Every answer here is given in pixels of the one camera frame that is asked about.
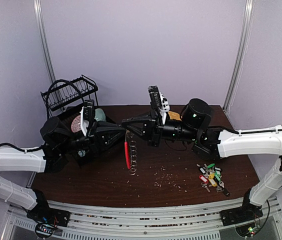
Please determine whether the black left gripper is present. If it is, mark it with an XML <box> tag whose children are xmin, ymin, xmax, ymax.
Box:
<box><xmin>58</xmin><ymin>118</ymin><xmax>127</xmax><ymax>157</ymax></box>

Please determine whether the red handled key ring holder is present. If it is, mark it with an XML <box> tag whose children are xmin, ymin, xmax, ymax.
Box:
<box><xmin>124</xmin><ymin>130</ymin><xmax>138</xmax><ymax>176</ymax></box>

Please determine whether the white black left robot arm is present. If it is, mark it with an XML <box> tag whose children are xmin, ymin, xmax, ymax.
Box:
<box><xmin>0</xmin><ymin>76</ymin><xmax>125</xmax><ymax>230</ymax></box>

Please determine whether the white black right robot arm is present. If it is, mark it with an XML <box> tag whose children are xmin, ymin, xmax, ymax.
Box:
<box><xmin>121</xmin><ymin>98</ymin><xmax>282</xmax><ymax>226</ymax></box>

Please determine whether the green ceramic bowl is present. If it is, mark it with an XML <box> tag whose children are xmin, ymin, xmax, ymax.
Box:
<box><xmin>94</xmin><ymin>108</ymin><xmax>107</xmax><ymax>122</ymax></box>

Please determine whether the pink patterned bowl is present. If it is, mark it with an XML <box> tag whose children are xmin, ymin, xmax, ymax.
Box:
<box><xmin>70</xmin><ymin>115</ymin><xmax>81</xmax><ymax>133</ymax></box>

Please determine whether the yellow dotted plate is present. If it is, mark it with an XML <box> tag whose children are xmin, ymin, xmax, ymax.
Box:
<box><xmin>168</xmin><ymin>111</ymin><xmax>181</xmax><ymax>121</ymax></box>

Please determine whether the black key tag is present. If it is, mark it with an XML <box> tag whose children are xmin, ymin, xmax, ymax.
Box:
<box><xmin>199</xmin><ymin>167</ymin><xmax>207</xmax><ymax>175</ymax></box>

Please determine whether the green key tag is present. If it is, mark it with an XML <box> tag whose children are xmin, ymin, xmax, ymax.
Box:
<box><xmin>204</xmin><ymin>163</ymin><xmax>215</xmax><ymax>169</ymax></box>

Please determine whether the yellow key tag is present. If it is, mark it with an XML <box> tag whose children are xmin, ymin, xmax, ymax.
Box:
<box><xmin>208</xmin><ymin>173</ymin><xmax>217</xmax><ymax>187</ymax></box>

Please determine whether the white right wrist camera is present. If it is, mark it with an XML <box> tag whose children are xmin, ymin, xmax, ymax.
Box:
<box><xmin>148</xmin><ymin>85</ymin><xmax>170</xmax><ymax>125</ymax></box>

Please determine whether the black wire dish rack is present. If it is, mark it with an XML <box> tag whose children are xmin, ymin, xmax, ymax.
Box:
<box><xmin>40</xmin><ymin>74</ymin><xmax>127</xmax><ymax>169</ymax></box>

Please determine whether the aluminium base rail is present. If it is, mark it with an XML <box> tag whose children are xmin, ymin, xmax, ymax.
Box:
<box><xmin>0</xmin><ymin>197</ymin><xmax>282</xmax><ymax>240</ymax></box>

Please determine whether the left aluminium frame post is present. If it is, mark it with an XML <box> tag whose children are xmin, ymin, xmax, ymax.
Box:
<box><xmin>33</xmin><ymin>0</ymin><xmax>56</xmax><ymax>84</ymax></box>

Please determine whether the aluminium frame post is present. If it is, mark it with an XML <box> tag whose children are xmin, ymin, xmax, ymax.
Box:
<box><xmin>33</xmin><ymin>0</ymin><xmax>56</xmax><ymax>84</ymax></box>
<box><xmin>223</xmin><ymin>0</ymin><xmax>255</xmax><ymax>115</ymax></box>

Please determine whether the right aluminium frame post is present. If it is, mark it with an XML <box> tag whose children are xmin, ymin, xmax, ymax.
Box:
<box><xmin>223</xmin><ymin>0</ymin><xmax>255</xmax><ymax>115</ymax></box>

